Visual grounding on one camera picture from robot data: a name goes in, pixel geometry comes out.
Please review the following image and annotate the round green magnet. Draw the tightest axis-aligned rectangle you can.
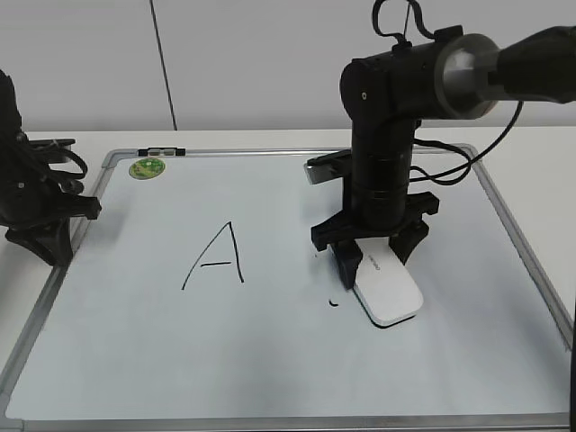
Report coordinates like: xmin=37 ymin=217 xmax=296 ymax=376
xmin=129 ymin=157 xmax=166 ymax=180

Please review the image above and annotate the white whiteboard eraser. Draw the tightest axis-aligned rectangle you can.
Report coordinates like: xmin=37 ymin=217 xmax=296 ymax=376
xmin=354 ymin=238 xmax=424 ymax=329

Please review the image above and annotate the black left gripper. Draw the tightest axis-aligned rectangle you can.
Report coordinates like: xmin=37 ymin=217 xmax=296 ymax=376
xmin=1 ymin=137 xmax=101 ymax=266

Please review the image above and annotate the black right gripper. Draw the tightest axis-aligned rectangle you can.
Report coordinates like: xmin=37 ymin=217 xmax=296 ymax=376
xmin=310 ymin=179 xmax=439 ymax=289

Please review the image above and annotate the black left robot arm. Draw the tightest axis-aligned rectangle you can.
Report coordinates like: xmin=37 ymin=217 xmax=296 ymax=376
xmin=1 ymin=73 xmax=102 ymax=266

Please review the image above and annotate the grey framed whiteboard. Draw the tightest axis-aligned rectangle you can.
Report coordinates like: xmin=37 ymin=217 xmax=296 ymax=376
xmin=1 ymin=149 xmax=570 ymax=431

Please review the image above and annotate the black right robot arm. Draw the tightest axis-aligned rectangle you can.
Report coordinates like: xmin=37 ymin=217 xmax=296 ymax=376
xmin=306 ymin=26 xmax=575 ymax=288

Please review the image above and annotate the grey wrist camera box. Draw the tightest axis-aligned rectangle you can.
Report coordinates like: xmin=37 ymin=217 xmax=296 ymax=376
xmin=304 ymin=149 xmax=352 ymax=185

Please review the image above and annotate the black grey frame clip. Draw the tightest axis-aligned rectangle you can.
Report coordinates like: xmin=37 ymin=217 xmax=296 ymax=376
xmin=137 ymin=147 xmax=186 ymax=158

